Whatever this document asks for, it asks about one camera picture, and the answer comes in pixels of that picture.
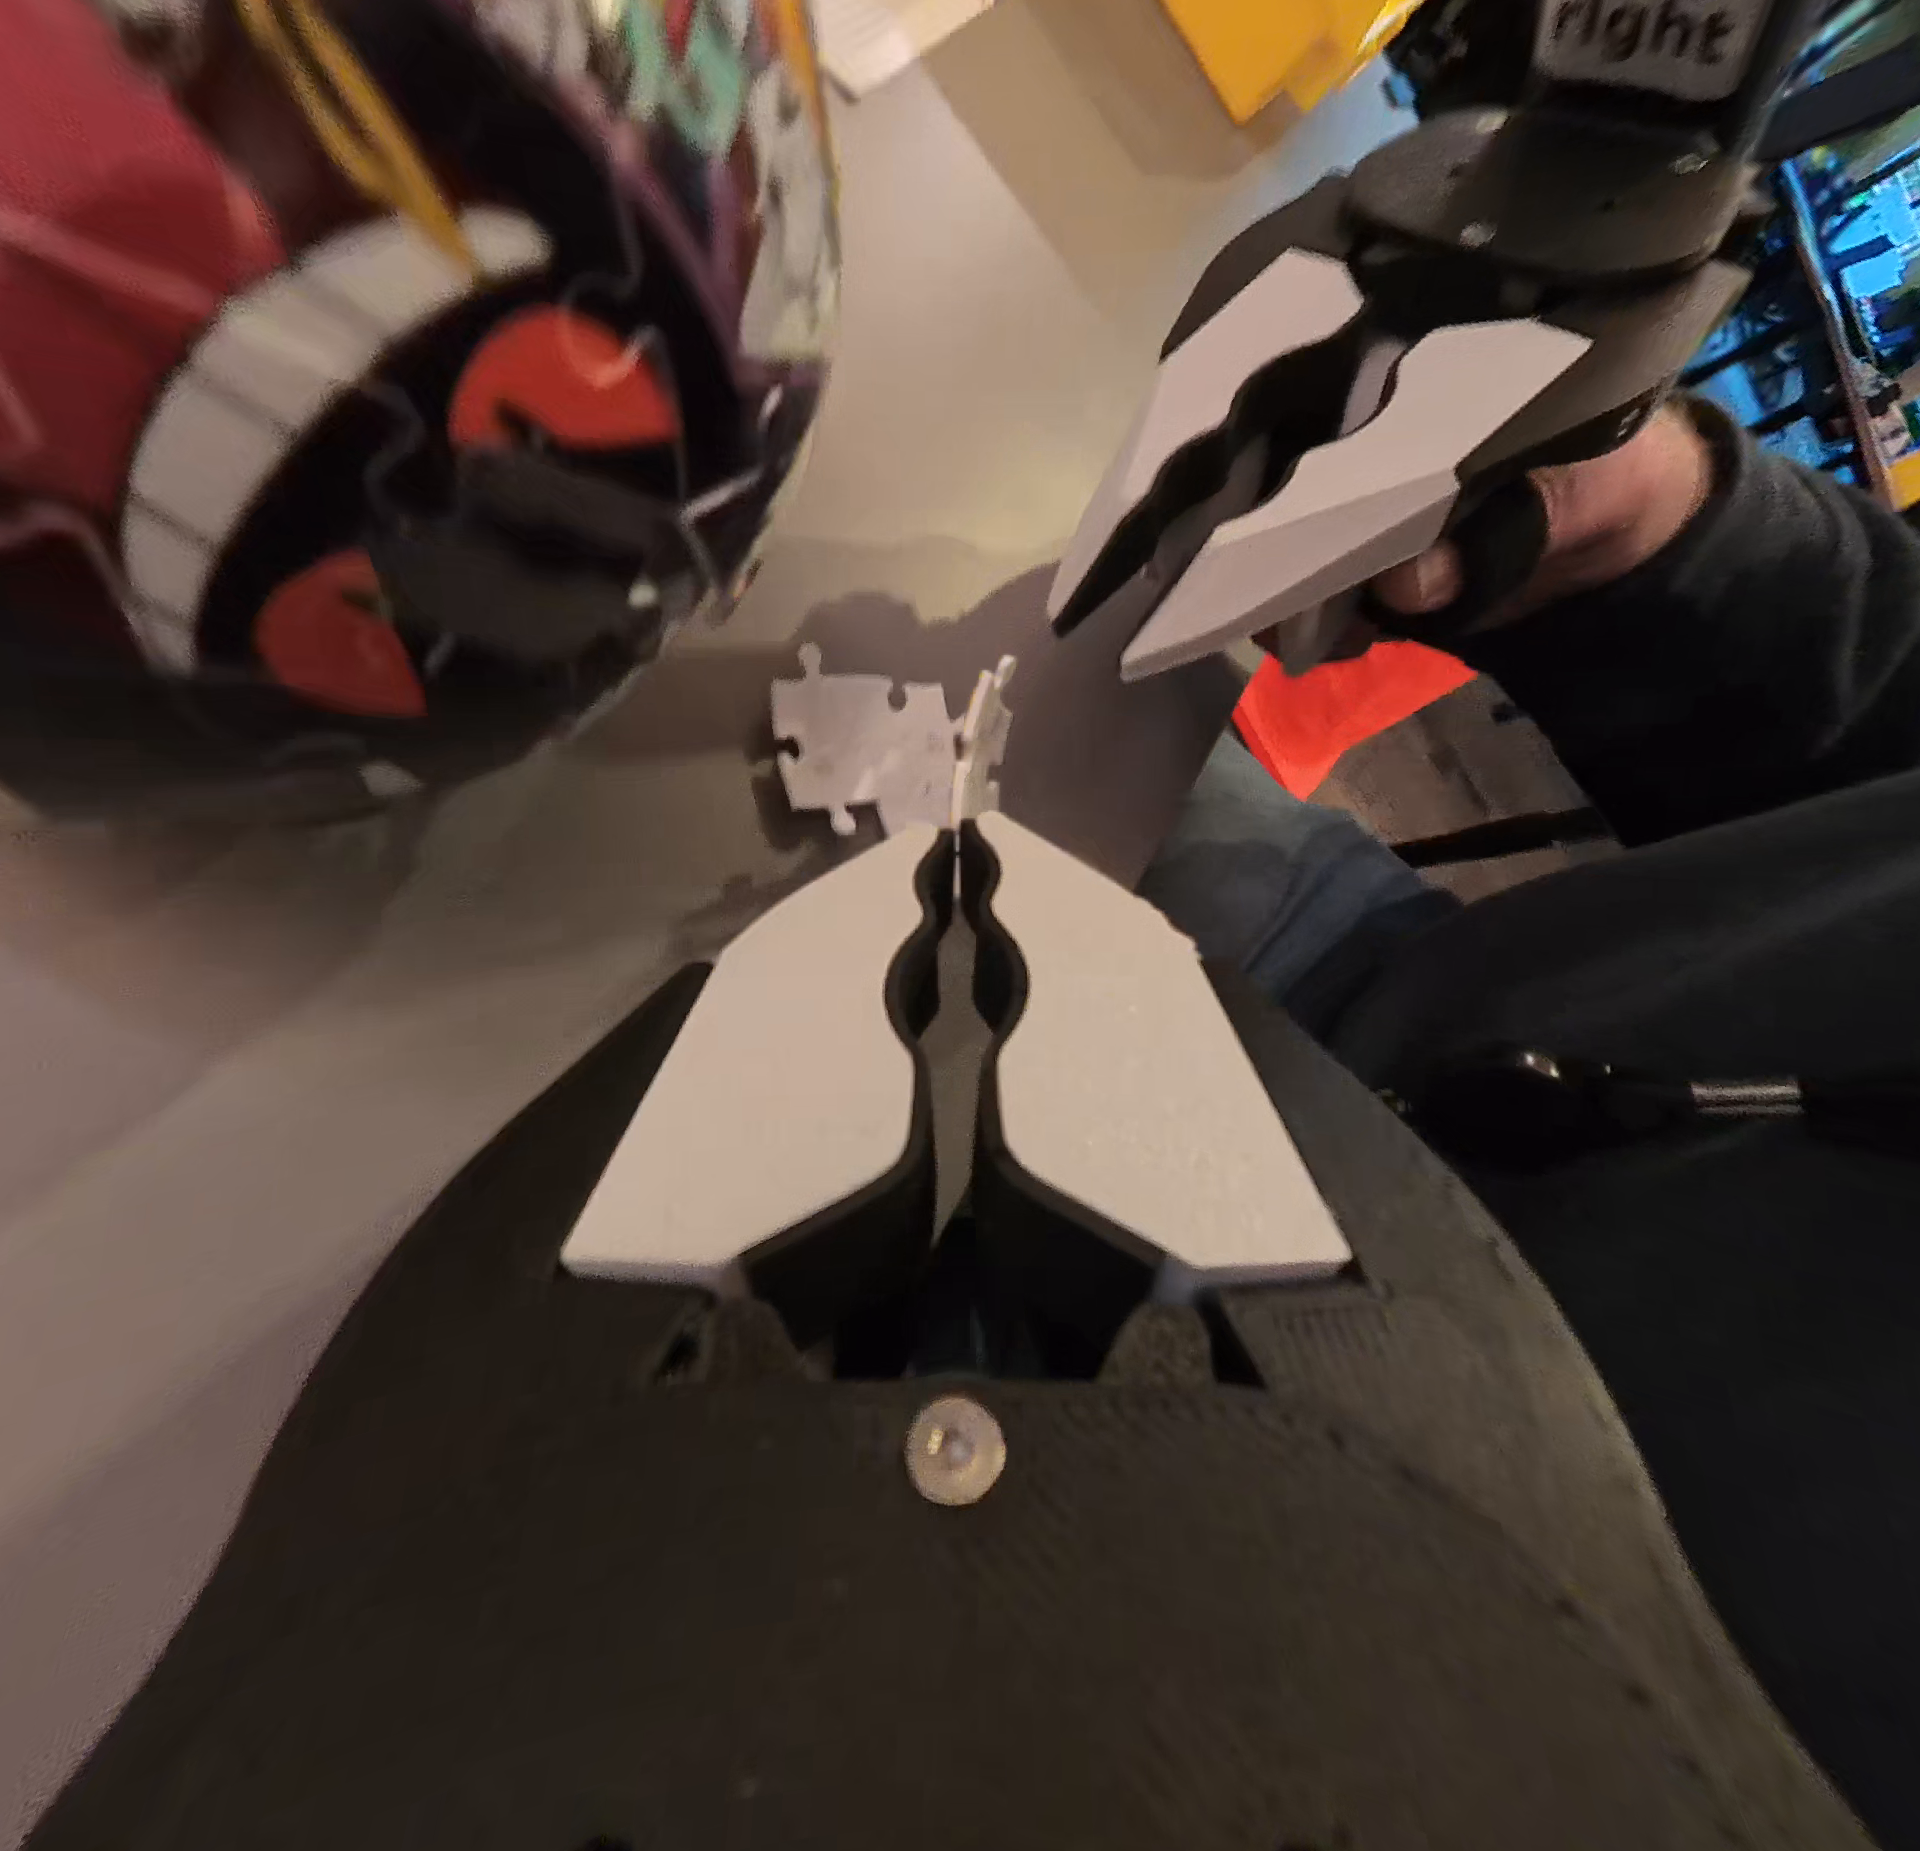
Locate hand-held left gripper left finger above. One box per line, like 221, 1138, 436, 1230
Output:
559, 830, 957, 1368

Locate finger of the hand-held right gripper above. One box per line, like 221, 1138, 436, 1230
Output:
1047, 250, 1369, 637
1118, 319, 1599, 685

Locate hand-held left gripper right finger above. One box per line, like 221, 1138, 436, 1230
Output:
957, 815, 1358, 1373

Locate joined white puzzle pieces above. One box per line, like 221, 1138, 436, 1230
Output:
770, 644, 967, 836

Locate white puzzle piece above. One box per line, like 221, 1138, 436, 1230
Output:
952, 655, 1022, 836

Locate colourful puzzle ball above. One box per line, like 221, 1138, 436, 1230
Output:
0, 0, 843, 834

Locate person's right forearm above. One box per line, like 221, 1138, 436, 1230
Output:
1441, 404, 1920, 853

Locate person's right hand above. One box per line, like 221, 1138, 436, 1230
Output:
1369, 399, 1715, 625

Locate person's leg in blue jeans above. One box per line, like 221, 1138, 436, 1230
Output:
1140, 735, 1465, 1041

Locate orange red object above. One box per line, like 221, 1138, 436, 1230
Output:
1231, 637, 1484, 801

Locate yellow box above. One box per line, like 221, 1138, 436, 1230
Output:
1118, 0, 1476, 129

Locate thin black bar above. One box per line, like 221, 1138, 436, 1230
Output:
1387, 806, 1619, 868

